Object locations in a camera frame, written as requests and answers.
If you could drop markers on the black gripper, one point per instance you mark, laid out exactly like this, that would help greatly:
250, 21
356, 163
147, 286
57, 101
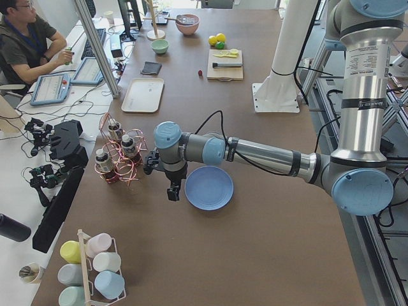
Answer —
175, 174

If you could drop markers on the blue plate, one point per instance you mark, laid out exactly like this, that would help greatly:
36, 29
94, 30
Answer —
209, 188

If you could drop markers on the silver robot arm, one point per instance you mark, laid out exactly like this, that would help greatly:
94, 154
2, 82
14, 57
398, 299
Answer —
354, 173

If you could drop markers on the dark drink bottle middle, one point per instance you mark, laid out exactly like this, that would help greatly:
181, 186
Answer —
129, 149

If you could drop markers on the dark drink bottle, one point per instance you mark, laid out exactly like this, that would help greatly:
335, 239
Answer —
115, 130
104, 165
129, 149

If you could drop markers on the dark drink bottle front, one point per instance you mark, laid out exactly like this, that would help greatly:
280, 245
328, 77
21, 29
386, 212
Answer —
104, 165

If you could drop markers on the dark drink bottle back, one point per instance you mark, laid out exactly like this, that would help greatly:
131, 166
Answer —
115, 130

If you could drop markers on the pink cup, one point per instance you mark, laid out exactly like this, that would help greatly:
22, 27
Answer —
97, 244

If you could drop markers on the white cup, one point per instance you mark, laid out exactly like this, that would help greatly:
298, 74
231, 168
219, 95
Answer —
107, 261

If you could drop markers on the wooden cup rack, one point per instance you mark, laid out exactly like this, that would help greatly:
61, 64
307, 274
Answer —
91, 296

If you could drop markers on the cream plastic tray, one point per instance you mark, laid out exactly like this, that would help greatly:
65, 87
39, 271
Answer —
143, 95

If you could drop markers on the blue cup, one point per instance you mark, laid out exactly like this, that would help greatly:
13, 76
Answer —
109, 284

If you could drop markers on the yellow cup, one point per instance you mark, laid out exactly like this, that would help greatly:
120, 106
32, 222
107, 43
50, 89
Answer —
70, 252

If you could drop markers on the grey folded cloth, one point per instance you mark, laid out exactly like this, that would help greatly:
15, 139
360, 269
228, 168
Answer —
151, 68

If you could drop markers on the grey cup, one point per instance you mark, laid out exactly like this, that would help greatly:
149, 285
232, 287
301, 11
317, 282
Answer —
70, 275

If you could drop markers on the steel muddler black tip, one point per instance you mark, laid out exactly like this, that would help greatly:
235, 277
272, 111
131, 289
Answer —
226, 65

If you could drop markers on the wooden cutting board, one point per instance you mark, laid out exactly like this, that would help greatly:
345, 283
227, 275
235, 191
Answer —
224, 74

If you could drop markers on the pale green cup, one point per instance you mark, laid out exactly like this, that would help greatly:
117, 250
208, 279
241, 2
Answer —
72, 296

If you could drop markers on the blue teach pendant far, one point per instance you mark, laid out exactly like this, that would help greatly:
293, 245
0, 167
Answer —
88, 73

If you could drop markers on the blue teach pendant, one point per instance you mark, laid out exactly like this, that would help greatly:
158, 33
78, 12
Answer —
51, 89
88, 73

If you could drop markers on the green bowl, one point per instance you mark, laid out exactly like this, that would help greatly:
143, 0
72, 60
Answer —
160, 46

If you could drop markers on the yellow plastic knife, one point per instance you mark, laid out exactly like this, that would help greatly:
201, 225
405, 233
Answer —
227, 55

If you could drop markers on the green lime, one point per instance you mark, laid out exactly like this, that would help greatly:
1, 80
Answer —
220, 45

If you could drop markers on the yellow lemon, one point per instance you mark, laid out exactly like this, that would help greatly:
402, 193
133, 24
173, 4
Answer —
221, 37
212, 40

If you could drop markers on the wooden cup tree stand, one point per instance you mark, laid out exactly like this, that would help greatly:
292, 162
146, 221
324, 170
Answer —
156, 33

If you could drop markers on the blue teach pendant near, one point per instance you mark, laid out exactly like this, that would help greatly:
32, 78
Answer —
51, 89

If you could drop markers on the black thermos bottle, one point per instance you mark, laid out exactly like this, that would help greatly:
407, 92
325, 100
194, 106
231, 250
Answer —
13, 229

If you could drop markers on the pink bowl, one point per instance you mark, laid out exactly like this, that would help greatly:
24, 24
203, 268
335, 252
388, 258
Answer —
188, 30

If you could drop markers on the clear ice cubes pile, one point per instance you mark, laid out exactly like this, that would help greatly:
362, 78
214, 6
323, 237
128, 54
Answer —
185, 20

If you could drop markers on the metal ice scoop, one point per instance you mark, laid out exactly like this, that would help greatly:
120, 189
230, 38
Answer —
171, 18

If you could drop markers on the seated person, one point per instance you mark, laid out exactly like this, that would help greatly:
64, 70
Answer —
30, 46

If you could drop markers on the copper wire bottle rack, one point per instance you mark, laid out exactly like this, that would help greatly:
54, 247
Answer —
125, 169

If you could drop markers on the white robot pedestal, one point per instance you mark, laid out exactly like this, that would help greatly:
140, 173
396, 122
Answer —
278, 92

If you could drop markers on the aluminium frame post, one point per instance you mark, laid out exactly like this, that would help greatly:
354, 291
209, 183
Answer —
86, 20

